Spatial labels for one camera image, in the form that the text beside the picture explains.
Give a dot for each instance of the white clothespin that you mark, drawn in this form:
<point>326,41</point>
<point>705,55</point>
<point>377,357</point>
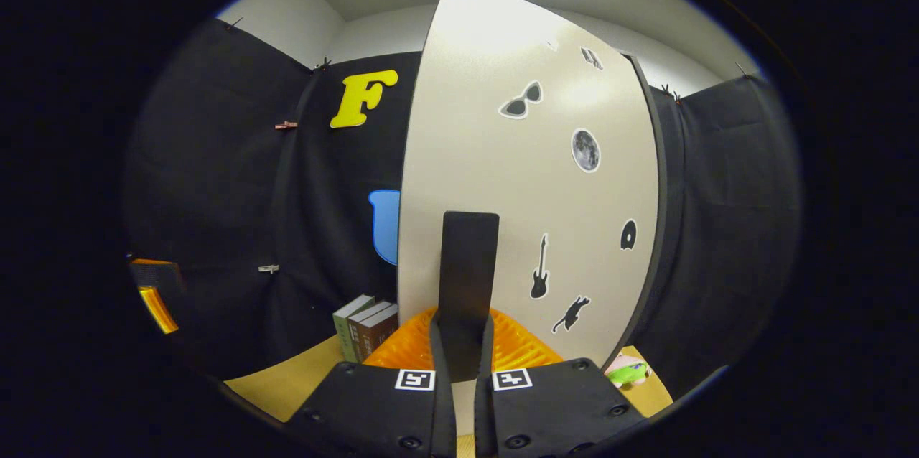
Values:
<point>268,268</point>

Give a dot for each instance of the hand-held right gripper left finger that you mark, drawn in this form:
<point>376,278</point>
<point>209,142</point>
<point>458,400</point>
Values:
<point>444,400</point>

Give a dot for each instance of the black clip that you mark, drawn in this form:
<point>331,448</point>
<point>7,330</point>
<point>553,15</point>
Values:
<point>671,93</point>
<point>233,24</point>
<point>743,71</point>
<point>323,64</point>

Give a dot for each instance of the black backdrop cloth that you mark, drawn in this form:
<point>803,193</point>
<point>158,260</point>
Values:
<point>230,192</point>

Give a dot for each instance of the beige cabinet door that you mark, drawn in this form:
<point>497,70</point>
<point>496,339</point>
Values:
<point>488,120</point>

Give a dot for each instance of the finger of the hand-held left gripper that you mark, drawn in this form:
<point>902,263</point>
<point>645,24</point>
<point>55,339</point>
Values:
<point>154,278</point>

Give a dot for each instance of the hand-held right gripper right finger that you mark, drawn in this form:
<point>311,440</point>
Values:
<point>484,408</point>

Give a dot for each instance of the red clothespin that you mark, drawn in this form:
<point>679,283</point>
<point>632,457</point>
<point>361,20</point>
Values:
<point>286,125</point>

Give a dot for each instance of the green pink soft toy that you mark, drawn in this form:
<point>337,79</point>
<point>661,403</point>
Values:
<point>628,372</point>

